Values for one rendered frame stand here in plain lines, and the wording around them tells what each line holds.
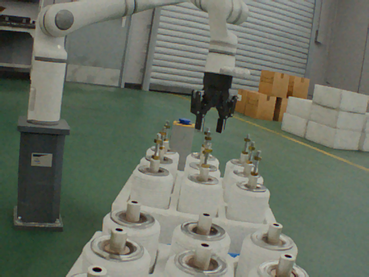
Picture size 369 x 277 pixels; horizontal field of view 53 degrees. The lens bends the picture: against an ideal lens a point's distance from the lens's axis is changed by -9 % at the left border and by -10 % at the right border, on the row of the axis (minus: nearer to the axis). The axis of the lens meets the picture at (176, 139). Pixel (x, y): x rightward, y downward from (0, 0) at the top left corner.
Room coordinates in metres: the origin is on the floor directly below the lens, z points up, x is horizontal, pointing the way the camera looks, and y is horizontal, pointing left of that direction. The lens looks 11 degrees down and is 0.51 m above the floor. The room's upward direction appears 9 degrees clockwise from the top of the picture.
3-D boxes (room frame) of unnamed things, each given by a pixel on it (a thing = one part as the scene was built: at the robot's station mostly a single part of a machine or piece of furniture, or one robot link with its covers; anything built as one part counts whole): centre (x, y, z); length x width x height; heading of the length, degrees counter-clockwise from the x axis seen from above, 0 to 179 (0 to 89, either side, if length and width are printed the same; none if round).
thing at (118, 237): (0.50, 0.06, 0.26); 0.02 x 0.02 x 0.03
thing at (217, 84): (1.04, -0.08, 0.46); 0.08 x 0.08 x 0.09
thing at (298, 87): (5.15, -1.41, 0.45); 0.30 x 0.24 x 0.30; 21
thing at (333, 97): (3.66, -1.49, 0.45); 0.39 x 0.39 x 0.18; 24
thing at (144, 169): (0.93, 0.04, 0.25); 0.08 x 0.08 x 0.01
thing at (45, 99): (1.06, 0.38, 0.39); 0.09 x 0.09 x 0.17; 23
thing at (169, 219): (1.04, -0.08, 0.09); 0.39 x 0.39 x 0.18; 88
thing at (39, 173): (1.06, 0.38, 0.15); 0.15 x 0.15 x 0.30; 23
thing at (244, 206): (0.92, -0.19, 0.16); 0.10 x 0.10 x 0.18
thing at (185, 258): (0.50, -0.06, 0.25); 0.08 x 0.08 x 0.01
